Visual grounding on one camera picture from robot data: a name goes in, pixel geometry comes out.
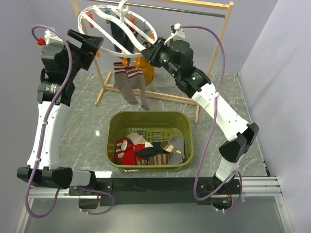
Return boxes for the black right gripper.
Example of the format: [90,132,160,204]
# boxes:
[140,37,179,80]

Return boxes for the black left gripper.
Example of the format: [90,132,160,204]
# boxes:
[63,30,104,80]

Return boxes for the white round clip hanger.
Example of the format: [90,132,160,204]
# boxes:
[77,0,158,58]

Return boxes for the red santa sock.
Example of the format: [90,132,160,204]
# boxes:
[114,137,146,166]

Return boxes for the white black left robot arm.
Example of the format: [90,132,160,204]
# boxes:
[17,30,104,195]

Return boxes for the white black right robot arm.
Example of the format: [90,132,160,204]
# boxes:
[141,37,259,194]

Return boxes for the mustard yellow sock pair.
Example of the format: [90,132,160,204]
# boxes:
[139,57,155,86]

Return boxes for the navy hanging sock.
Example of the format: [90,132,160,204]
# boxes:
[110,22,134,53]

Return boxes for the grey-brown striped sock pair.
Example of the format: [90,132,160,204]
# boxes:
[113,62,149,111]

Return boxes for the wooden clothes rack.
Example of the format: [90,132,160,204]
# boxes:
[71,0,234,124]

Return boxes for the olive green plastic basket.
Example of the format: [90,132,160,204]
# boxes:
[106,111,194,172]

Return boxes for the beige sock in basket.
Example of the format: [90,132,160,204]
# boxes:
[127,133,153,148]

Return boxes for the grey sock in basket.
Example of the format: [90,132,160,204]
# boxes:
[168,136,185,165]

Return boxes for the black sock in basket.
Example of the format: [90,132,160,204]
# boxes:
[134,142,168,160]

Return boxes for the brown striped sock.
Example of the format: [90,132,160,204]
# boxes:
[137,141,187,166]

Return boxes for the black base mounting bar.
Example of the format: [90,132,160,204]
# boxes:
[69,177,242,206]

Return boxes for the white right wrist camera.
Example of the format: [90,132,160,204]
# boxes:
[164,23,185,46]

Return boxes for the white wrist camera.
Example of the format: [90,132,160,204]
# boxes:
[36,30,64,46]
[164,23,185,46]

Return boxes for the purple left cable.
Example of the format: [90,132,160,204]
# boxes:
[24,24,73,218]

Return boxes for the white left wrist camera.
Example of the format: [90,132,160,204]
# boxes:
[36,30,64,46]

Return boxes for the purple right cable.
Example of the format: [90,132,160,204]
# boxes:
[181,25,243,214]

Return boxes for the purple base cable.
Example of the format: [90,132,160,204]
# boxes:
[77,186,115,216]

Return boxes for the aluminium rail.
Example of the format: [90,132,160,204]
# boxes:
[29,177,283,199]

